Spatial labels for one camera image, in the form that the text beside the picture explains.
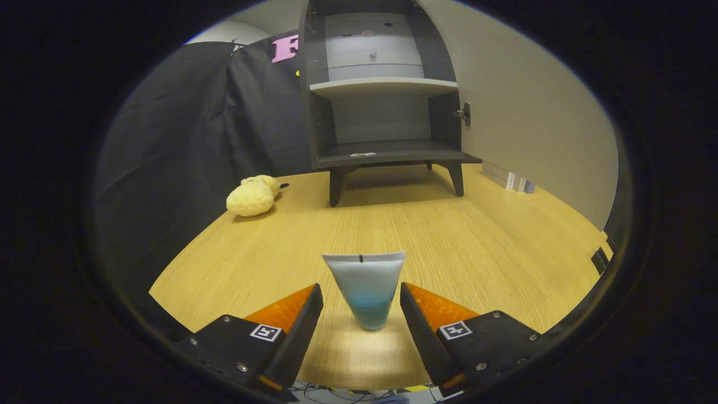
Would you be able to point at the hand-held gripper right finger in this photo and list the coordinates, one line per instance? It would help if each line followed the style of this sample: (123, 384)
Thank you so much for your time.
(426, 336)

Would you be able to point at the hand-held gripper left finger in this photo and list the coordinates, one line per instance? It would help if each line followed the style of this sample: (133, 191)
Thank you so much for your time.
(300, 336)

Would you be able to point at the white and blue tube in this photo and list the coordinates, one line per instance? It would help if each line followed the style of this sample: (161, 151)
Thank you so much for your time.
(366, 280)

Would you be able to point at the beige cabinet door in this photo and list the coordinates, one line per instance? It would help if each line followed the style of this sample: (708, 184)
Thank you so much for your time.
(527, 112)

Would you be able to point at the yellow plush toy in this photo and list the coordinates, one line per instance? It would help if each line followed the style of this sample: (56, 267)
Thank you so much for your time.
(249, 197)

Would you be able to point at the grey book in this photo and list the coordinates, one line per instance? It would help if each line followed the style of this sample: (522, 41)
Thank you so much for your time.
(515, 182)

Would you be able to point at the black backdrop cloth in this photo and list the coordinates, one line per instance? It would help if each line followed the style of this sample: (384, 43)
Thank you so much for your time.
(179, 146)

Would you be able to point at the metal door hinge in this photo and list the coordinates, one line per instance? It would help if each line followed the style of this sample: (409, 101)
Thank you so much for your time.
(463, 114)

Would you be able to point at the white cabinet shelf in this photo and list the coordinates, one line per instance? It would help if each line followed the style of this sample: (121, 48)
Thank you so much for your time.
(381, 85)

